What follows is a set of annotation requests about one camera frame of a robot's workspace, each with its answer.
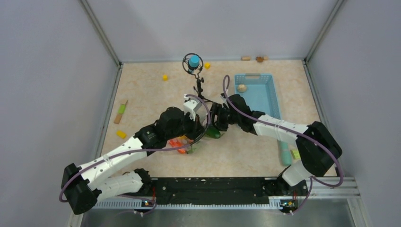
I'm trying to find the blue microphone in shock mount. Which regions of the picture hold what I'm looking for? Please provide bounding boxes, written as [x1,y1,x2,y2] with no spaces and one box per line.
[182,53,204,76]

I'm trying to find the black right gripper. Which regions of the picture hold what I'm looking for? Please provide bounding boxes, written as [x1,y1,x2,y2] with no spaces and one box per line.
[201,103,241,131]

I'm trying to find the clear pink zip top bag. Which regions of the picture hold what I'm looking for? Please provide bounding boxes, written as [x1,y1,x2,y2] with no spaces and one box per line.
[167,103,223,156]

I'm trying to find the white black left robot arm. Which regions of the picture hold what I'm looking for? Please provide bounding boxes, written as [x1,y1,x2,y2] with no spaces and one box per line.
[59,107,212,215]

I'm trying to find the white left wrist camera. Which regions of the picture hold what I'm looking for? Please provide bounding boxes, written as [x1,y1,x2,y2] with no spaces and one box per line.
[183,94,201,121]

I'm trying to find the dark green cucumber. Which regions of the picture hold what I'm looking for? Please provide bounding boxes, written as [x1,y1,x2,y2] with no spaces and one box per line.
[205,126,222,139]

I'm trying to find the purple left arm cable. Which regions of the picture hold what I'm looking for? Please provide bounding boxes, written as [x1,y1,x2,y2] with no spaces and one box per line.
[59,94,211,208]

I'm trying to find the smooth orange carrot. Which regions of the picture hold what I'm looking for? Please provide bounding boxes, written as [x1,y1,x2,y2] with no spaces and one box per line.
[168,139,188,154]

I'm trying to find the light blue perforated plastic basket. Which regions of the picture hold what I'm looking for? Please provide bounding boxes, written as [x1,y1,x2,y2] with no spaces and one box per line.
[234,73,281,119]

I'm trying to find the wooden cork pieces at wall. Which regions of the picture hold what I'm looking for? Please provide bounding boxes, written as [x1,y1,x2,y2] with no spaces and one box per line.
[241,56,269,62]

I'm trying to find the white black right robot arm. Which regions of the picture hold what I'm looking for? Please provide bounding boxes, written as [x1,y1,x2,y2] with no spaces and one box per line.
[210,94,342,195]

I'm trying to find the yellow-green cube block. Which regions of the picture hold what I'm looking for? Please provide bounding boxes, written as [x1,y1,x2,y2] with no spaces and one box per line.
[291,149,301,160]

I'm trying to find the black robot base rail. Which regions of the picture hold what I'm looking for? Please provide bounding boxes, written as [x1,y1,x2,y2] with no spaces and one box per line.
[122,177,309,208]

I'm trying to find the green and wood block stick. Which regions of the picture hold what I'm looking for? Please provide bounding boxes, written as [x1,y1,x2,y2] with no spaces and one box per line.
[113,99,128,124]

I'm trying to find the teal cylinder roller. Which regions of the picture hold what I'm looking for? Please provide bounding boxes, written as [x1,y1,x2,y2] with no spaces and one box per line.
[278,140,293,166]

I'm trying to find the yellow block near left edge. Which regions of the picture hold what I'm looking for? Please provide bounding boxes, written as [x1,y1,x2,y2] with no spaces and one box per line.
[116,130,126,139]

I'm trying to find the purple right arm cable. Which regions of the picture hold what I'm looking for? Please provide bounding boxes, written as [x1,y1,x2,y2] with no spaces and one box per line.
[222,74,345,215]

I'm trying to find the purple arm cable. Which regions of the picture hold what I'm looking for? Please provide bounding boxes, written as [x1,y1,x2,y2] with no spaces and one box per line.
[59,94,211,208]
[222,74,345,215]

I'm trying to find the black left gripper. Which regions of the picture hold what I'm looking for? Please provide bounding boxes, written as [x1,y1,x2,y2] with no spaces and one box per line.
[167,111,207,140]

